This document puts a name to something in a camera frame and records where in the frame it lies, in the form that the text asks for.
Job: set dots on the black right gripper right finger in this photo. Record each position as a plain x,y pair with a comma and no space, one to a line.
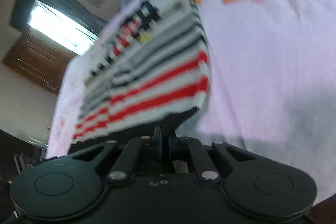
208,163

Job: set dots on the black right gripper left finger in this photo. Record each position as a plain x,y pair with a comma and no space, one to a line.
109,161

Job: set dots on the striped red black white sweater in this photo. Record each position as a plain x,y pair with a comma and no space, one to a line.
158,69

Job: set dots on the brown wooden door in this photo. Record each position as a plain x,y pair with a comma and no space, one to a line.
43,63

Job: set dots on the bright balcony door window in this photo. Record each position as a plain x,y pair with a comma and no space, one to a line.
60,28

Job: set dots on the pink floral bed sheet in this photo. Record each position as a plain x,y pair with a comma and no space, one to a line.
272,83

